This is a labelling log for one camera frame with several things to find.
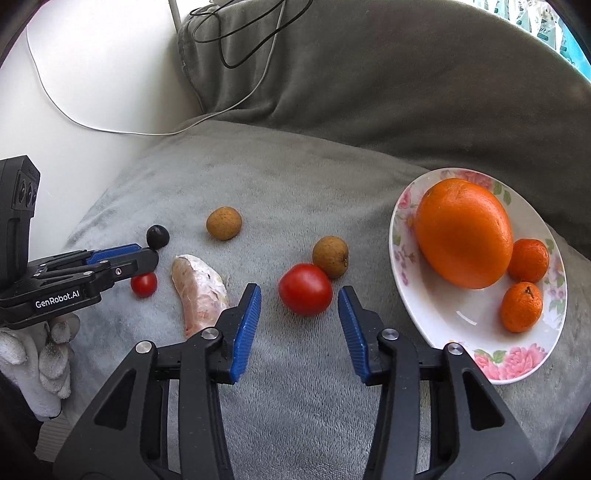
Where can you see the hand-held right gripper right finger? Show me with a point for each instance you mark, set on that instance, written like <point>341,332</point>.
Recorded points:
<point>353,332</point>

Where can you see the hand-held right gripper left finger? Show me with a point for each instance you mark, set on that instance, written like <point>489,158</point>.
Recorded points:
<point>247,323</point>

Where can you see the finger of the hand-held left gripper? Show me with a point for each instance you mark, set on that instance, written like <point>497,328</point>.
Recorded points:
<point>115,253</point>
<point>138,265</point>

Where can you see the red cherry tomato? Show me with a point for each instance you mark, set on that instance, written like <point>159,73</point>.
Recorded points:
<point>144,285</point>

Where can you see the dark plum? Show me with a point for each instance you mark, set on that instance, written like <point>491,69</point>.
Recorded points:
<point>158,236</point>

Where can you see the pink sweet potato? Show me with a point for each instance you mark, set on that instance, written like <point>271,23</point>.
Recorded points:
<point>198,290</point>

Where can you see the brown longan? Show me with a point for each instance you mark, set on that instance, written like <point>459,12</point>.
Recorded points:
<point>330,256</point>
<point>224,224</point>

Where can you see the floral white plate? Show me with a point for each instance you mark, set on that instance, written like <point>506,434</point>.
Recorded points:
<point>438,318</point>

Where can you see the large orange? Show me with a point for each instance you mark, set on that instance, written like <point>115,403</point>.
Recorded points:
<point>461,230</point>

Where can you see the small mandarin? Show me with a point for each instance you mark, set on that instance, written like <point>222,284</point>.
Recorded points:
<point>521,307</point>
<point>528,261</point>

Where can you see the person's left hand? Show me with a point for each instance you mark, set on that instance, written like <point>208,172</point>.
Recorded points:
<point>51,364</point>

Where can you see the white panel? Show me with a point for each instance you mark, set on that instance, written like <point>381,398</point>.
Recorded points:
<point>92,69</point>

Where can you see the grey fleece blanket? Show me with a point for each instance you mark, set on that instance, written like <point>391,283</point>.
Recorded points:
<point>323,138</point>

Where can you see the blue detergent bottle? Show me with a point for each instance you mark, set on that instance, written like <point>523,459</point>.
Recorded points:
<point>570,46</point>

